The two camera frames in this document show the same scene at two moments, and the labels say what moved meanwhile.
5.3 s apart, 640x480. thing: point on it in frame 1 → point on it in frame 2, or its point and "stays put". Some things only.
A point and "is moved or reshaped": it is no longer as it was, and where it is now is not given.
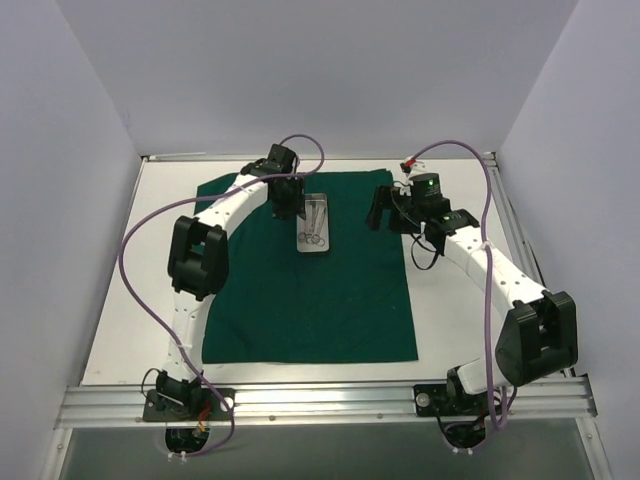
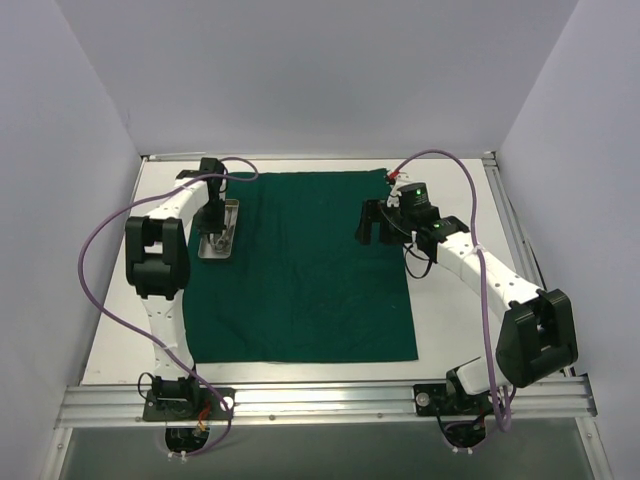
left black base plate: (189, 404) stays put
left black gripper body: (286, 198) → (211, 218)
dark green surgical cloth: (351, 304) stays put
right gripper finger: (399, 221) → (390, 234)
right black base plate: (438, 400) stays put
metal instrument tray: (312, 232) is moved or reshaped
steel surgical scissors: (307, 236) is moved or reshaped
